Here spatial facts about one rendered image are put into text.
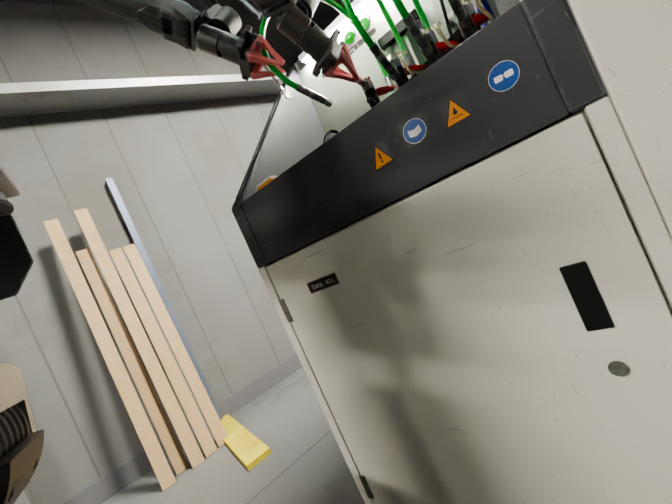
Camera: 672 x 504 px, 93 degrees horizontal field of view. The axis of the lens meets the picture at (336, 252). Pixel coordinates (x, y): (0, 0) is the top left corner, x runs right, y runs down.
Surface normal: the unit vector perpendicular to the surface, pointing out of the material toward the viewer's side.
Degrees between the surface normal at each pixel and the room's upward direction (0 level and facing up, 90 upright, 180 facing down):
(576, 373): 90
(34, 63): 90
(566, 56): 90
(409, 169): 90
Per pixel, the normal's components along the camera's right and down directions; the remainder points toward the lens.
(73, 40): 0.51, -0.22
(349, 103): -0.52, 0.25
